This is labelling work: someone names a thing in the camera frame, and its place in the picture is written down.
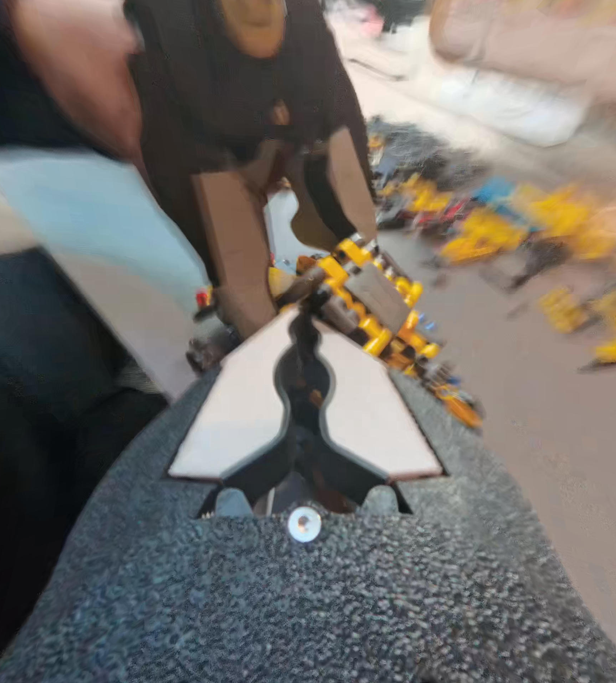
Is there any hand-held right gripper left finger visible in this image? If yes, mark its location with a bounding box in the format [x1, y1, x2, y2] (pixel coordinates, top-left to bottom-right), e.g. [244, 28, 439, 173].
[167, 308, 301, 518]

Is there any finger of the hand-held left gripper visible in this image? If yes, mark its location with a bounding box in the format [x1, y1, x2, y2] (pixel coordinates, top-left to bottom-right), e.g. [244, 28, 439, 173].
[190, 168, 279, 341]
[286, 126, 379, 253]

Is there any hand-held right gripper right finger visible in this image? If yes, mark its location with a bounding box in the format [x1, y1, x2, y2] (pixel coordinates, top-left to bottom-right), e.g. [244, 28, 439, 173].
[307, 315, 444, 514]

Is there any yellow toy brick vehicle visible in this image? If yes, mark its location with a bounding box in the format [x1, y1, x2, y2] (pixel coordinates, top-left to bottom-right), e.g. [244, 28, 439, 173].
[186, 235, 484, 430]

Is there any person's left forearm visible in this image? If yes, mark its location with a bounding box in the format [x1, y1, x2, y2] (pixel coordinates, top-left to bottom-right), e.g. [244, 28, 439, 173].
[0, 0, 92, 155]

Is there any person's left hand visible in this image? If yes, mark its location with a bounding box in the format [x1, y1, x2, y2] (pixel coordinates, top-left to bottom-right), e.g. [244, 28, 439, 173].
[15, 0, 146, 163]

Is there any pile of loose brick pieces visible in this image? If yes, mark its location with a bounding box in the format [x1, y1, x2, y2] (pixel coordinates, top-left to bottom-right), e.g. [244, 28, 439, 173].
[367, 117, 616, 422]

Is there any white sign base plate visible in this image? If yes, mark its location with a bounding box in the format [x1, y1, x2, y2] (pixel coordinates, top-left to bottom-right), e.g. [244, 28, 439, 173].
[436, 69, 593, 148]

